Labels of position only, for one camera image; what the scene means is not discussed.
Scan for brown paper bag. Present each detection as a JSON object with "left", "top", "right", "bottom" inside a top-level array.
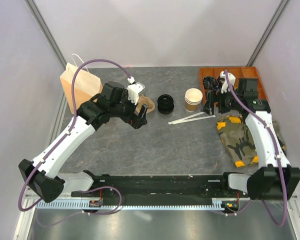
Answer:
[{"left": 59, "top": 53, "right": 103, "bottom": 114}]

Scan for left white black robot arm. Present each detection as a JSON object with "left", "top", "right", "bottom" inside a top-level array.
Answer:
[{"left": 18, "top": 81, "right": 148, "bottom": 203}]

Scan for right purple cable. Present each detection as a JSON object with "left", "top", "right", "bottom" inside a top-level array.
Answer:
[{"left": 223, "top": 68, "right": 289, "bottom": 227}]

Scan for camouflage cloth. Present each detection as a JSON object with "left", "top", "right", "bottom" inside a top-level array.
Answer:
[{"left": 215, "top": 114, "right": 288, "bottom": 169}]

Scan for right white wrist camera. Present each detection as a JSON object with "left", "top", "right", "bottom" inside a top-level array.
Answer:
[{"left": 219, "top": 71, "right": 236, "bottom": 94}]

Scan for orange compartment tray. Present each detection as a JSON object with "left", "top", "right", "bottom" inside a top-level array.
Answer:
[{"left": 198, "top": 66, "right": 268, "bottom": 105}]

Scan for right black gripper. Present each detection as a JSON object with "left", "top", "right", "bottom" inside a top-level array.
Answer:
[{"left": 201, "top": 85, "right": 243, "bottom": 116}]

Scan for wrapped straw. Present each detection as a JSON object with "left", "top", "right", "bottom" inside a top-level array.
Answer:
[
  {"left": 168, "top": 111, "right": 204, "bottom": 125},
  {"left": 168, "top": 115, "right": 216, "bottom": 125}
]

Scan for cardboard cup carrier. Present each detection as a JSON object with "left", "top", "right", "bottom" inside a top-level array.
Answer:
[{"left": 135, "top": 95, "right": 155, "bottom": 114}]

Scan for upper wrapped straw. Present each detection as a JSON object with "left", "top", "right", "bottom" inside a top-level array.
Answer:
[{"left": 168, "top": 111, "right": 204, "bottom": 125}]

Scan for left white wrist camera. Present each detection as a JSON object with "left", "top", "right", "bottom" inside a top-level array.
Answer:
[{"left": 127, "top": 76, "right": 146, "bottom": 105}]

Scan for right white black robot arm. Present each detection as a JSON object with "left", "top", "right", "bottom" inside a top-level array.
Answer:
[{"left": 203, "top": 76, "right": 300, "bottom": 201}]

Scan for lower wrapped straw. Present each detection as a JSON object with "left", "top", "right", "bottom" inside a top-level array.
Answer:
[{"left": 168, "top": 115, "right": 216, "bottom": 125}]

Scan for purple cable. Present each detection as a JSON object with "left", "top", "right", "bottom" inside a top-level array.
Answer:
[
  {"left": 17, "top": 58, "right": 133, "bottom": 227},
  {"left": 223, "top": 68, "right": 289, "bottom": 227}
]

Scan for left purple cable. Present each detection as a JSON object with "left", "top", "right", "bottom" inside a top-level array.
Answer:
[{"left": 17, "top": 58, "right": 133, "bottom": 227}]

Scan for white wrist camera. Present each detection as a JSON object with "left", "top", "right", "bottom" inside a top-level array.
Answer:
[
  {"left": 127, "top": 76, "right": 146, "bottom": 105},
  {"left": 219, "top": 71, "right": 236, "bottom": 94}
]

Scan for stack of paper cups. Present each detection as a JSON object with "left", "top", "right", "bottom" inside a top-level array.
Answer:
[{"left": 184, "top": 88, "right": 203, "bottom": 112}]

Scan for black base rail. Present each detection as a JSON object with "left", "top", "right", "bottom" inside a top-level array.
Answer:
[{"left": 71, "top": 171, "right": 248, "bottom": 205}]

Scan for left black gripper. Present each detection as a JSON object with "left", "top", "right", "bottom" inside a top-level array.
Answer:
[{"left": 110, "top": 89, "right": 148, "bottom": 129}]

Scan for rolled sock top left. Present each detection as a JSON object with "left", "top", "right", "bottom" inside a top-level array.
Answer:
[{"left": 202, "top": 76, "right": 219, "bottom": 90}]

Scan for stack of black lids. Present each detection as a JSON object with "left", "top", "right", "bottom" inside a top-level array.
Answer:
[{"left": 157, "top": 94, "right": 175, "bottom": 115}]

